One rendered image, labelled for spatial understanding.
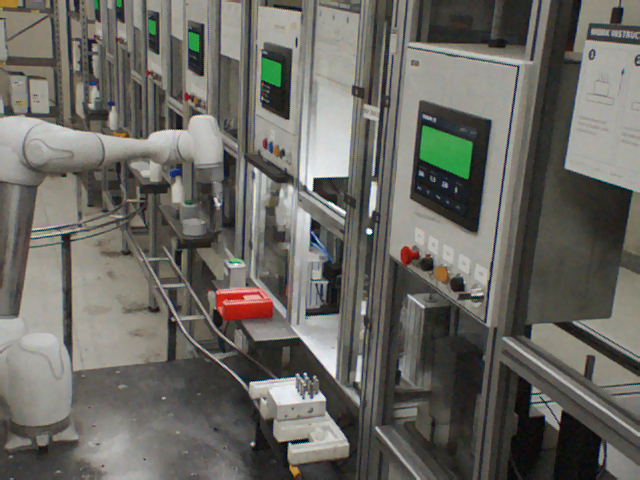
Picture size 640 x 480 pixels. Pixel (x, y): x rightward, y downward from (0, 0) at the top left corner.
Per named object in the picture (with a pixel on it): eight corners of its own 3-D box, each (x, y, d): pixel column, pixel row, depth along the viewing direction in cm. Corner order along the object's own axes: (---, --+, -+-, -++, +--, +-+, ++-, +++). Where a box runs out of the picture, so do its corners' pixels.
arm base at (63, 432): (4, 462, 226) (4, 442, 225) (3, 420, 246) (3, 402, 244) (80, 450, 232) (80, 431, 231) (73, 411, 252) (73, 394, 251)
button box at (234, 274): (222, 292, 286) (223, 258, 283) (244, 290, 289) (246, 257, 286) (227, 300, 279) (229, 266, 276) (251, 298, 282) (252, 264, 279)
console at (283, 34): (246, 150, 287) (250, 5, 274) (325, 149, 297) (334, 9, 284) (284, 178, 250) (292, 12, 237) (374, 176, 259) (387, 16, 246)
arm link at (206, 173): (219, 161, 284) (222, 179, 285) (192, 165, 281) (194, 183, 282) (225, 162, 275) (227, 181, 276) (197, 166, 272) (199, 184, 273)
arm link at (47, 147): (105, 129, 234) (70, 122, 241) (49, 130, 219) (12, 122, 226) (103, 177, 237) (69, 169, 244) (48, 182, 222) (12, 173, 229)
